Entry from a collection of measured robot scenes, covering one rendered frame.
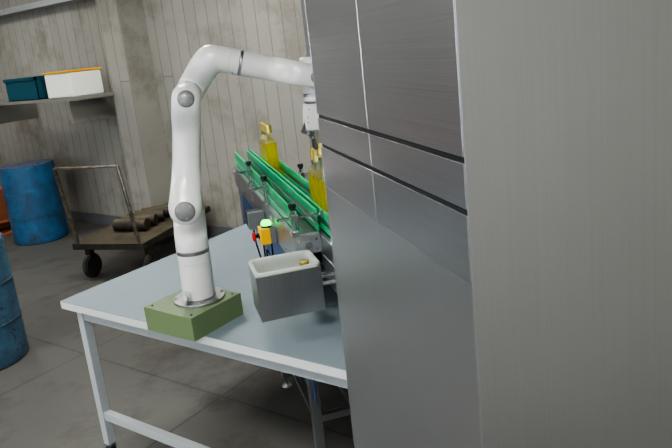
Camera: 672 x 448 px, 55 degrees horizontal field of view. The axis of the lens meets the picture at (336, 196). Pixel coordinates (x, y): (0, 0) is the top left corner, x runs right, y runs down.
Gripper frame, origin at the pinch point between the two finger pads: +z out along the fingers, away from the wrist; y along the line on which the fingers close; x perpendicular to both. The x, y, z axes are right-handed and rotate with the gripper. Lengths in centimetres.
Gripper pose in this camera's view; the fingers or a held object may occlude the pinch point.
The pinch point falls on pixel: (320, 143)
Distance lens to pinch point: 241.7
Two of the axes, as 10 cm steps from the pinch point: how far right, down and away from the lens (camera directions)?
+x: 2.8, 1.9, -9.4
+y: -9.5, 1.6, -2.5
